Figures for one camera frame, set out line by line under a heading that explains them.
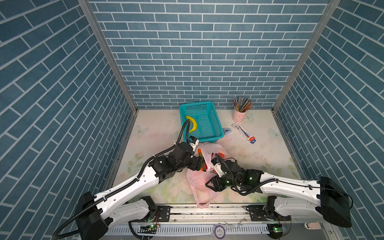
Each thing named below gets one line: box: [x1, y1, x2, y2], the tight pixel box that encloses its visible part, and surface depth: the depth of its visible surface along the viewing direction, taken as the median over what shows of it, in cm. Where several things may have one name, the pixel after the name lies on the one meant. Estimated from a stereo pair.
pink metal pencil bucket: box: [232, 108, 247, 123], surface depth 110 cm
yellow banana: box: [186, 115, 198, 133], surface depth 110 cm
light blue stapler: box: [223, 128, 232, 135], surface depth 109 cm
